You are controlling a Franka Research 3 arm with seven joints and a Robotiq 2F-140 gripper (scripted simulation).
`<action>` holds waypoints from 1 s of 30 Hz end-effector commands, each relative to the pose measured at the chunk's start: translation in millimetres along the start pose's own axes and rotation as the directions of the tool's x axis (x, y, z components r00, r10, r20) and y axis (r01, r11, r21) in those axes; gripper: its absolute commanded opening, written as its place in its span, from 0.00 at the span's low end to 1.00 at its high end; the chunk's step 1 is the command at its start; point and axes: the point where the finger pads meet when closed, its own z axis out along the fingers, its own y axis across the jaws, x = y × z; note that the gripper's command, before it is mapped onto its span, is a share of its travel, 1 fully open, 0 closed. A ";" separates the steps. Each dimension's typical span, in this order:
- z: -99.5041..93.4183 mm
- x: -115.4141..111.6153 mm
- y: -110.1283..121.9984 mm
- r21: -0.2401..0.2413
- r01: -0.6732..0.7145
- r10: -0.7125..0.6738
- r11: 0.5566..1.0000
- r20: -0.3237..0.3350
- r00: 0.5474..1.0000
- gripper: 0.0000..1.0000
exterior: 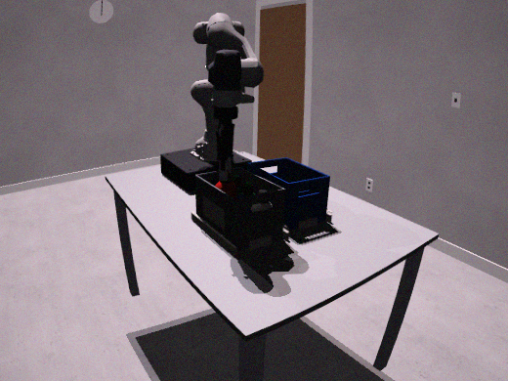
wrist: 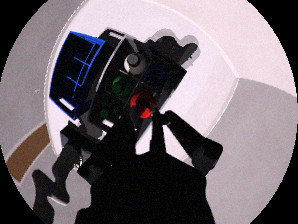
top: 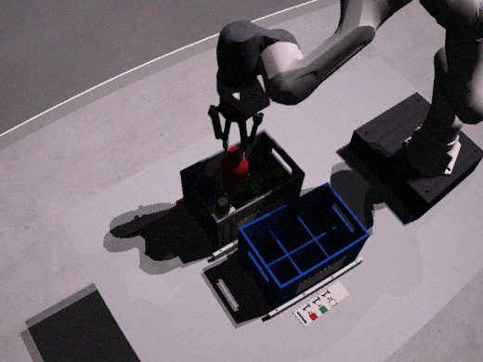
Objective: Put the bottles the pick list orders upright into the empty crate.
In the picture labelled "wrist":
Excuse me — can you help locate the blue bottle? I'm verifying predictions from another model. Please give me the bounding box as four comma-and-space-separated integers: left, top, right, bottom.
145, 64, 168, 86

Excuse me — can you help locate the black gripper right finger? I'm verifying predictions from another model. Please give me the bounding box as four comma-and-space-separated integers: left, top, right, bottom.
146, 101, 223, 188

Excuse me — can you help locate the black divided crate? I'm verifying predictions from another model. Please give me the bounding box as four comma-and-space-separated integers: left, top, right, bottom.
87, 35, 187, 146

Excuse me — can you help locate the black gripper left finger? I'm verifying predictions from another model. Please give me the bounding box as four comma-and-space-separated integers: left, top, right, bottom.
77, 105, 138, 190

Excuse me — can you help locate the dark blue crate with dividers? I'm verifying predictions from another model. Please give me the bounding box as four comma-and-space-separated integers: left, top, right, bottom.
49, 31, 115, 121

